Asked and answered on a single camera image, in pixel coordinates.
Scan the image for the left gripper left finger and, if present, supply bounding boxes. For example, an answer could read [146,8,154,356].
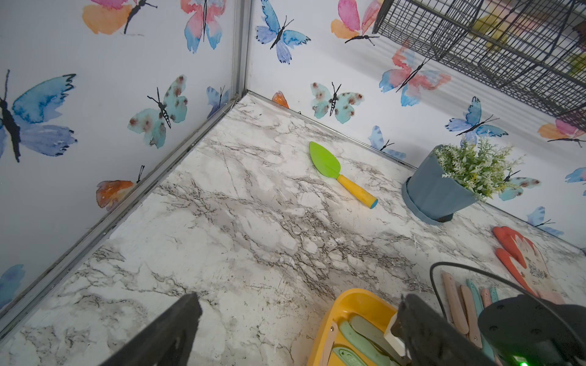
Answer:
[102,293,203,365]

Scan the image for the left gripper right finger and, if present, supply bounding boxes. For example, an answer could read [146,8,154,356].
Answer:
[391,294,494,365]

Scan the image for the pink folding fruit knife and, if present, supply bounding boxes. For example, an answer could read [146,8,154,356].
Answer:
[441,271,469,336]

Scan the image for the pink ceramic knife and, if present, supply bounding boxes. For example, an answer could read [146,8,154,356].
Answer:
[480,288,492,309]

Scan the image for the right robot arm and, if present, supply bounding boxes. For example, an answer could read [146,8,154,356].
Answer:
[430,262,585,365]

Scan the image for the yellow storage box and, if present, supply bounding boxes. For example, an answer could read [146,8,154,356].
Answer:
[307,289,397,365]

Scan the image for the small teal folding knife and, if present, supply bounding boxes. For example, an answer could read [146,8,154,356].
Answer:
[333,346,367,366]

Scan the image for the red white garden glove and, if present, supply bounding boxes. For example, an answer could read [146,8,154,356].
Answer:
[492,227,566,304]

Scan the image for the potted green plant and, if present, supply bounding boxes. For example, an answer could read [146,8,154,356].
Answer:
[401,138,523,226]

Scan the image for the green yellow toy trowel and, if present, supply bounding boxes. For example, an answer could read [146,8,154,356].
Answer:
[309,141,378,209]

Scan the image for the black wire wall basket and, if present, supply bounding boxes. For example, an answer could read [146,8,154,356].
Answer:
[373,0,585,129]

